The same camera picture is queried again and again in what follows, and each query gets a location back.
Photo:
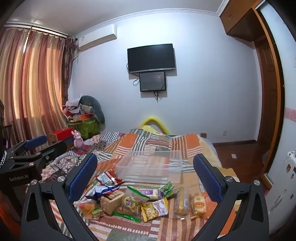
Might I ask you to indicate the wooden door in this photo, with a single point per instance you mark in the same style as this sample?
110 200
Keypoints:
268 92

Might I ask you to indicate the pink rabbit toy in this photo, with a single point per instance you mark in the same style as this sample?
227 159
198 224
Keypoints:
78 140

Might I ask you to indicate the yellow snack packet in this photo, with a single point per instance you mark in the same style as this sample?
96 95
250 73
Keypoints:
153 208

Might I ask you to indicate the patchwork quilt bed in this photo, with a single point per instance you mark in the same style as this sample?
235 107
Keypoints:
143 143

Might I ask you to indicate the white mini fridge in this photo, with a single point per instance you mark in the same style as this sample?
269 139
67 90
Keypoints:
281 197

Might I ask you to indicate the red cracker packet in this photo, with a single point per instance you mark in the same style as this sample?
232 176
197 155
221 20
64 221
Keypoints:
103 179
115 178

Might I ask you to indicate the wooden overhead cabinet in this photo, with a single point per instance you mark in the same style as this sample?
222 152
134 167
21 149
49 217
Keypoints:
240 19

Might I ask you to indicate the round cookie bag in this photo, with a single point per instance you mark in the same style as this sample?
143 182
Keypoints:
130 202

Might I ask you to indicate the green patterned bag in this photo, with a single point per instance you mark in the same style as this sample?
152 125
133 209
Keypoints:
87 126

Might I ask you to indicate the clear biscuit tube packet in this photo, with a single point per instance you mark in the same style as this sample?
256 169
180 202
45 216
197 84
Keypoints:
181 201

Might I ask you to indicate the brown biscuit box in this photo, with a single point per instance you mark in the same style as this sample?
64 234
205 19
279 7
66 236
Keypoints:
112 202

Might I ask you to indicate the clear plastic storage box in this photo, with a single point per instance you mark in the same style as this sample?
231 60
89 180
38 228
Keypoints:
150 166

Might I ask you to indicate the purple label snack packet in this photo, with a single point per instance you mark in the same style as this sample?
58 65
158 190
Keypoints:
149 193

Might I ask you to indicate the pile of clothes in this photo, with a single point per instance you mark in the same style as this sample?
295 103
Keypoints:
71 107

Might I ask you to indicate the dark patterned curtain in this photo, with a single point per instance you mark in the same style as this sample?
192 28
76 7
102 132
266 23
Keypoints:
68 69

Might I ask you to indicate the yellow fleece blanket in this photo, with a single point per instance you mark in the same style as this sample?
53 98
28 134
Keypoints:
209 148

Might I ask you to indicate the green white snack packet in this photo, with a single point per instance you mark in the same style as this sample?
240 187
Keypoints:
170 188

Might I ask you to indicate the yellow orange cake packet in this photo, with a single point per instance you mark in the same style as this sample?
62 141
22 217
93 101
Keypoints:
198 205

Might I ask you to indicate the white air conditioner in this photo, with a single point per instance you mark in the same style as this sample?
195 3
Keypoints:
97 38

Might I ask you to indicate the black wall television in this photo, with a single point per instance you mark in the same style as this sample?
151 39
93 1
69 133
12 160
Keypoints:
151 58

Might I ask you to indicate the striped orange curtain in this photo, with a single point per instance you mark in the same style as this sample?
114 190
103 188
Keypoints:
30 85

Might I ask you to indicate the blue white chip bag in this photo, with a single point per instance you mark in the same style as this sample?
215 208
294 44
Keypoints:
101 191

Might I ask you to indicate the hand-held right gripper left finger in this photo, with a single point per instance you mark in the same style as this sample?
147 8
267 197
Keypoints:
83 178

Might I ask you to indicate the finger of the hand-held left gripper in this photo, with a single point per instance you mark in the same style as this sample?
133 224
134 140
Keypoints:
35 141
54 150

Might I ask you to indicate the white wardrobe sliding door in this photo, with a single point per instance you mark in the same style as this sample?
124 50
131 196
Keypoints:
286 81

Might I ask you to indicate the orange snack packet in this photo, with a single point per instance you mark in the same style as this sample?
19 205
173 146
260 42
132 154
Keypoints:
89 209

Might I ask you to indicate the small black monitor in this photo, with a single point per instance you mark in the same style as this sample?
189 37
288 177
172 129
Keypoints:
152 81

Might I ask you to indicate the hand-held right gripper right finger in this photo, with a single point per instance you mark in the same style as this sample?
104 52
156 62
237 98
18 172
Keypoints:
208 178

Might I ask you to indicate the green stick wrapper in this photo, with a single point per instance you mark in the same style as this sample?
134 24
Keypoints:
126 216

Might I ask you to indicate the red box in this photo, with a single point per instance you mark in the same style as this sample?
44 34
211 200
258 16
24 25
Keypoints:
61 134

